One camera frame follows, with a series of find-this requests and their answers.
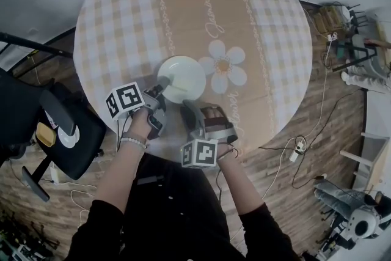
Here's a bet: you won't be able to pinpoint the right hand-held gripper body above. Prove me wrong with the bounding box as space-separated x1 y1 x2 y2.
180 106 239 169

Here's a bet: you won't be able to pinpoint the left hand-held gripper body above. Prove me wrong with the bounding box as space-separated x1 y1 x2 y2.
105 81 168 141

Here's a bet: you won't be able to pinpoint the large white plate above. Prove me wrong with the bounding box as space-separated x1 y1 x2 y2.
157 54 206 104

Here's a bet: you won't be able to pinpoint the person's right forearm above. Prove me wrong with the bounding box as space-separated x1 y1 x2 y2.
216 143 267 211

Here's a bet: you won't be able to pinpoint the person's left forearm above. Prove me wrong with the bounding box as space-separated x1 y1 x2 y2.
91 143 145 210

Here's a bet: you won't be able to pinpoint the round table with checkered cloth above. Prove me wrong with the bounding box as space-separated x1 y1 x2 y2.
73 0 313 160

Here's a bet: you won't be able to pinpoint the person's right hand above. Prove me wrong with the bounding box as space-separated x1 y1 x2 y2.
202 106 229 133

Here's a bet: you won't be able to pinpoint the person's left hand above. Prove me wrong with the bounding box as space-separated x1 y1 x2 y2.
122 109 152 143

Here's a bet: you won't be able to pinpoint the person's black clothing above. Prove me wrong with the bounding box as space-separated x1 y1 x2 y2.
69 152 302 261

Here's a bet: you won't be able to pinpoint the small white plate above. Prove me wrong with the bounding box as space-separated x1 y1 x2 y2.
57 125 81 149

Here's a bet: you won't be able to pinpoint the red-patterned card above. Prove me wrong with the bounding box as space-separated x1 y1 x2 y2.
45 111 59 130

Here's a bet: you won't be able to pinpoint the yellow rectangular dish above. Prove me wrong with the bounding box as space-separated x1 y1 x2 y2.
35 122 57 147

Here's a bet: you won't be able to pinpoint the white power strip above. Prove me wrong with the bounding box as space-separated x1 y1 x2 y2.
288 139 306 163

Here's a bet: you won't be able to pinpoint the white power adapter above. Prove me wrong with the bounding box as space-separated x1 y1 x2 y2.
49 166 61 185

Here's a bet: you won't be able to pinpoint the black office chair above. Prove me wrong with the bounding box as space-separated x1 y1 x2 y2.
0 67 108 202

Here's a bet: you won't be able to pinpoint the wooden crate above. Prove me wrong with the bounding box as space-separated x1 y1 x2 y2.
311 4 346 34

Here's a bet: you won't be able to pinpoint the gray chair black legs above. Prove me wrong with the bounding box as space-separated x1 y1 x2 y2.
331 33 386 73

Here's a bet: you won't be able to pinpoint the white router black antennas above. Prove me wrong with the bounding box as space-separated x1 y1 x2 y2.
338 2 369 28

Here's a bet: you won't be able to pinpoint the white beaded bracelet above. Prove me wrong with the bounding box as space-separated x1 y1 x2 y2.
120 136 148 150

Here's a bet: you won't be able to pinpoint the white floor cable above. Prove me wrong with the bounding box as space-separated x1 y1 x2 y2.
261 35 337 199

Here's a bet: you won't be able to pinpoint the light wooden table frame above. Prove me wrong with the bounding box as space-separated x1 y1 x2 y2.
339 131 391 193

